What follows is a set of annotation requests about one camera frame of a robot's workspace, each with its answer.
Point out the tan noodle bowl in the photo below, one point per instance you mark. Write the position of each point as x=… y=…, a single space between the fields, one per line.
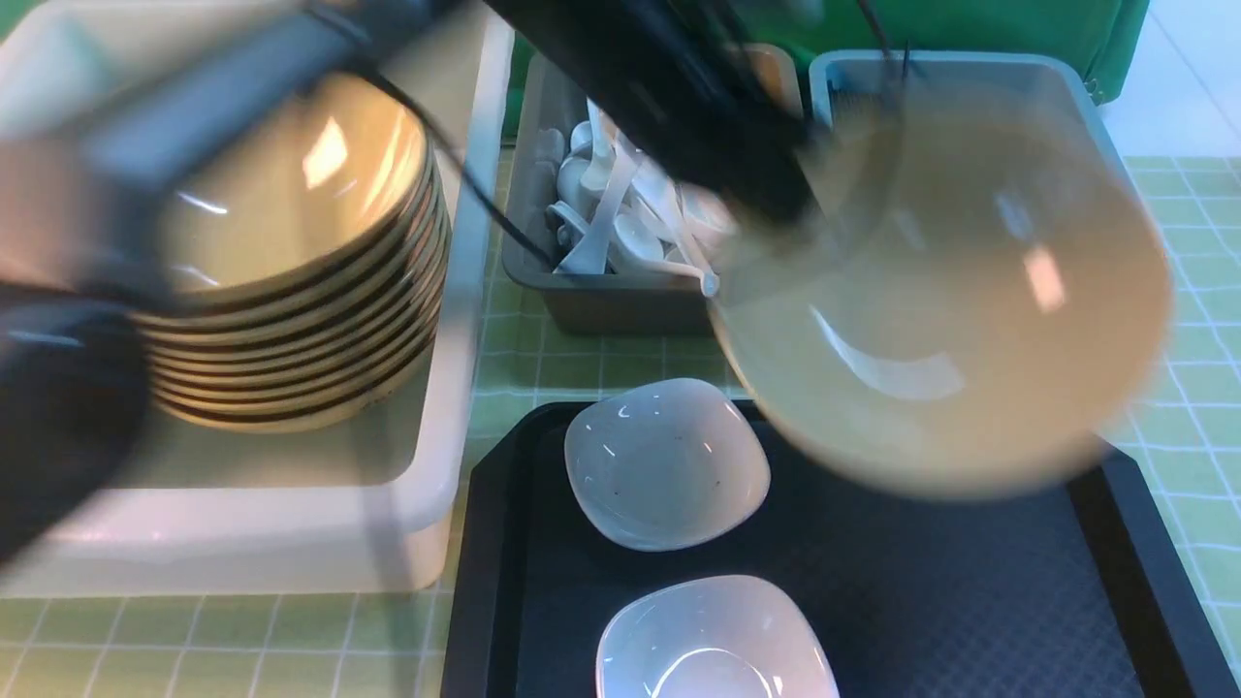
x=972 y=295

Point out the pile of white soup spoons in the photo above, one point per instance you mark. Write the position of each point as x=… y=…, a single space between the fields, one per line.
x=619 y=213

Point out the blue chopstick bin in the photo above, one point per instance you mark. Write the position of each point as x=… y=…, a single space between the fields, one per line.
x=843 y=83

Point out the stack of tan noodle bowls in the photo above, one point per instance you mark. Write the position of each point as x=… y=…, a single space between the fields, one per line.
x=309 y=264

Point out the grey spoon bin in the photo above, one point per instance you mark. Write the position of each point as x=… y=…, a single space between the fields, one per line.
x=609 y=304

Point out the black serving tray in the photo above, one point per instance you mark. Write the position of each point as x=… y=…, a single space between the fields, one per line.
x=1076 y=591

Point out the large white plastic bin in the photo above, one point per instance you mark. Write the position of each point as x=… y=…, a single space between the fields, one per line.
x=361 y=504

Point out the green checkered tablecloth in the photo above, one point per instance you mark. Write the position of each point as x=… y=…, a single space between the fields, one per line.
x=1184 y=436

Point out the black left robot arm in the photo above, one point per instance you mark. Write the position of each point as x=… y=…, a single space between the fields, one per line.
x=82 y=244

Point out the white square dish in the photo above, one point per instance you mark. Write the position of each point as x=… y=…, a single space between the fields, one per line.
x=722 y=636
x=666 y=466

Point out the green cloth backdrop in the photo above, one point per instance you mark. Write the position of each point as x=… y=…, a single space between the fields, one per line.
x=1096 y=38

